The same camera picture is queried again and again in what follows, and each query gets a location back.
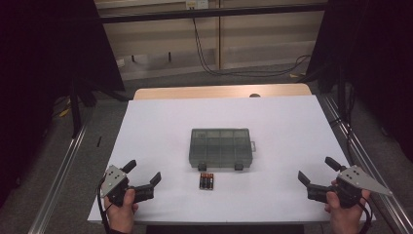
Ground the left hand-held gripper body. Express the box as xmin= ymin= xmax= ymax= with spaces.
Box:
xmin=100 ymin=165 xmax=156 ymax=208

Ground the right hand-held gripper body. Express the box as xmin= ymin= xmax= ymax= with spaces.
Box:
xmin=306 ymin=165 xmax=394 ymax=209

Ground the grey plastic compartment box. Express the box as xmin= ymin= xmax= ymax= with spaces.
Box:
xmin=188 ymin=128 xmax=257 ymax=172

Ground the person's left hand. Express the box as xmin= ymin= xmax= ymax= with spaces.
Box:
xmin=103 ymin=188 xmax=139 ymax=234

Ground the person's right hand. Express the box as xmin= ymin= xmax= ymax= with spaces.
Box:
xmin=324 ymin=189 xmax=371 ymax=234

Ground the white table sheet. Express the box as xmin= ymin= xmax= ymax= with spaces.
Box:
xmin=87 ymin=95 xmax=377 ymax=224

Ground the black metal stand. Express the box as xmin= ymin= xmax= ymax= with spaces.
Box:
xmin=69 ymin=77 xmax=98 ymax=139

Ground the wooden table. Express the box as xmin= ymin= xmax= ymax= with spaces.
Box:
xmin=133 ymin=83 xmax=313 ymax=101

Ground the dark curtain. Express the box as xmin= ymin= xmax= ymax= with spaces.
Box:
xmin=0 ymin=0 xmax=126 ymax=209
xmin=306 ymin=0 xmax=413 ymax=164

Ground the black horizontal bar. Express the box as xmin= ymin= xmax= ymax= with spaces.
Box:
xmin=98 ymin=3 xmax=327 ymax=24

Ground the aluminium rail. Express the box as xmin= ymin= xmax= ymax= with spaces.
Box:
xmin=27 ymin=125 xmax=89 ymax=234
xmin=319 ymin=94 xmax=413 ymax=234

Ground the left hand-held gripper cable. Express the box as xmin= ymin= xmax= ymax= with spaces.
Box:
xmin=96 ymin=176 xmax=113 ymax=234

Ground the hand-held gripper cable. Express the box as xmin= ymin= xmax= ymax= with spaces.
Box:
xmin=96 ymin=176 xmax=113 ymax=234
xmin=357 ymin=196 xmax=374 ymax=234

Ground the right hand-held gripper cable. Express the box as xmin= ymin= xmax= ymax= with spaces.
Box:
xmin=357 ymin=196 xmax=374 ymax=234

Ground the black floor cable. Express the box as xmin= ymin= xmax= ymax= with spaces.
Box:
xmin=192 ymin=18 xmax=312 ymax=78

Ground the white wall socket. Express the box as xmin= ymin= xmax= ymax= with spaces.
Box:
xmin=185 ymin=0 xmax=209 ymax=10

